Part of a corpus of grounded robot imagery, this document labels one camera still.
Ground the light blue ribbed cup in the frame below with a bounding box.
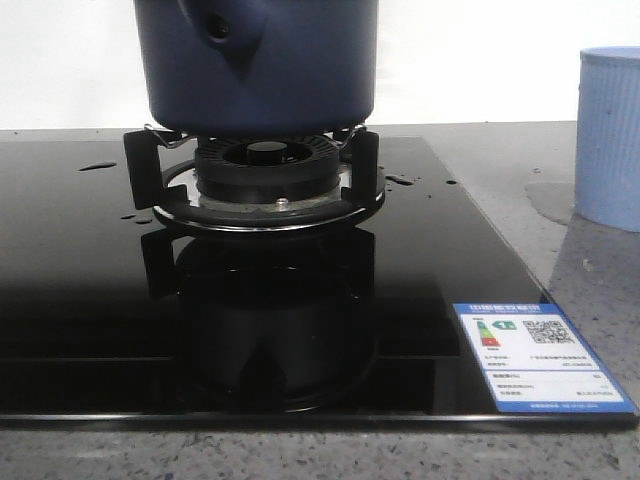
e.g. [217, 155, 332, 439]
[575, 46, 639, 232]

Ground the black metal pot support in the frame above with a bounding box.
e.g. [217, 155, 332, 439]
[124, 126, 385, 233]

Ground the dark blue cooking pot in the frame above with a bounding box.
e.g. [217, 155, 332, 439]
[134, 1, 379, 137]

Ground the black gas burner head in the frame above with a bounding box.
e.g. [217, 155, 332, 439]
[195, 135, 340, 204]

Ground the black glass gas stove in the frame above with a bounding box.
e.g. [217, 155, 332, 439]
[1, 138, 639, 431]

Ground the blue energy label sticker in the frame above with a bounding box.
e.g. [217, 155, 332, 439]
[454, 303, 637, 414]

